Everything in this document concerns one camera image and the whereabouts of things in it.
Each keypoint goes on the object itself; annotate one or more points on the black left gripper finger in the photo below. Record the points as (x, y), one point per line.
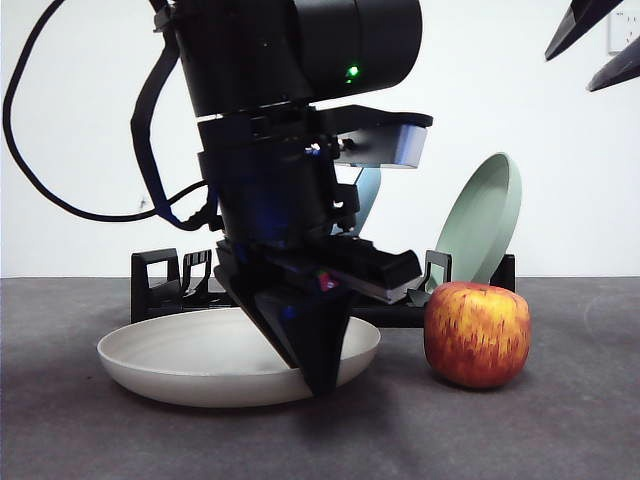
(250, 305)
(315, 340)

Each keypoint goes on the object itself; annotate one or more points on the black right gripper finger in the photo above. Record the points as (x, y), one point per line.
(575, 27)
(617, 70)

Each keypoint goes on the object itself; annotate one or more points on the cream yellow round plate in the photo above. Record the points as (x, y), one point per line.
(175, 360)

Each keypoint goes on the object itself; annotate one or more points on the red yellow apple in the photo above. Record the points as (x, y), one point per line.
(477, 335)

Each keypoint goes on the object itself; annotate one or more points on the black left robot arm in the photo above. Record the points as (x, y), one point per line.
(300, 45)

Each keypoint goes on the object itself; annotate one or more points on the black plate rack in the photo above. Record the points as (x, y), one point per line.
(150, 300)

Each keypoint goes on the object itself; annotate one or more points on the blue round plate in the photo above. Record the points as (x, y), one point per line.
(370, 200)

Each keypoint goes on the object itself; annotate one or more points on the green round plate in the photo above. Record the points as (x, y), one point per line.
(480, 220)

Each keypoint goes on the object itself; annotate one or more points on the white wall socket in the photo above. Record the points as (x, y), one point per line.
(625, 32)

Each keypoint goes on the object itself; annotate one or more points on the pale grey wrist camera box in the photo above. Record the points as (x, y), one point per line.
(412, 145)

